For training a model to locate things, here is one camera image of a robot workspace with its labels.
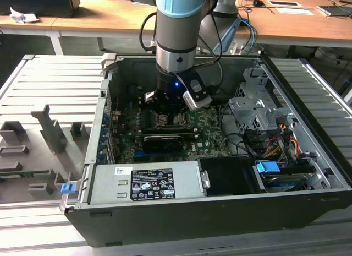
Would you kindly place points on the silver laptop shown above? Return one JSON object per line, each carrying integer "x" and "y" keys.
{"x": 335, "y": 11}

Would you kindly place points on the black computer mouse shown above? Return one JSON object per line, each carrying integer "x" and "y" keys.
{"x": 258, "y": 2}

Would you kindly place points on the white paper sheet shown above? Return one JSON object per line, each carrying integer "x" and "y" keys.
{"x": 295, "y": 11}

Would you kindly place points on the CPU socket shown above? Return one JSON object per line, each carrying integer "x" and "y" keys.
{"x": 162, "y": 125}

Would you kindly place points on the wooden desk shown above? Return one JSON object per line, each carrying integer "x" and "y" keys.
{"x": 96, "y": 16}

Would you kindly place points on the blue disk carrier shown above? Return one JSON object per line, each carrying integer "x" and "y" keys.
{"x": 266, "y": 167}

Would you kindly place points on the crumpled white paper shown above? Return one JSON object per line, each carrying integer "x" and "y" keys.
{"x": 22, "y": 17}

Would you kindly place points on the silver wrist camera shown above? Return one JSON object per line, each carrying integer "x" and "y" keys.
{"x": 148, "y": 96}
{"x": 196, "y": 102}

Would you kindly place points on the blue case latch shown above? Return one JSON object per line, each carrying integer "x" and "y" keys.
{"x": 68, "y": 188}

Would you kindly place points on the hard disk drive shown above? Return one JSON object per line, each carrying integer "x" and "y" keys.
{"x": 283, "y": 181}

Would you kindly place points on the open black PC case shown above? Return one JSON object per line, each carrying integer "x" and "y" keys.
{"x": 192, "y": 225}

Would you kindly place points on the grey parts rack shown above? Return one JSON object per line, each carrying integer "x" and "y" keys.
{"x": 49, "y": 129}

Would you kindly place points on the grey plastic case latch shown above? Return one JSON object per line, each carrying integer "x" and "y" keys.
{"x": 108, "y": 62}

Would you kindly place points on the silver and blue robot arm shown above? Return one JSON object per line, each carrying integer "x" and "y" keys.
{"x": 176, "y": 33}

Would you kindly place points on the silver metal drive cage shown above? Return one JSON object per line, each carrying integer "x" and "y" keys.
{"x": 247, "y": 113}

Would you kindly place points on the black computer box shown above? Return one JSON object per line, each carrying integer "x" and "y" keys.
{"x": 35, "y": 2}

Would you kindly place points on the black graphics card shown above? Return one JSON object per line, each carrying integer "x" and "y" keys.
{"x": 162, "y": 143}

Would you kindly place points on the green motherboard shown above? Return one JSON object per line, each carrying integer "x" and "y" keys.
{"x": 209, "y": 135}

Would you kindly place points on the green RAM stick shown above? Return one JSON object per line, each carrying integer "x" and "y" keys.
{"x": 24, "y": 173}

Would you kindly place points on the grey power supply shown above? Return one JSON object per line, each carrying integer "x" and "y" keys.
{"x": 110, "y": 184}

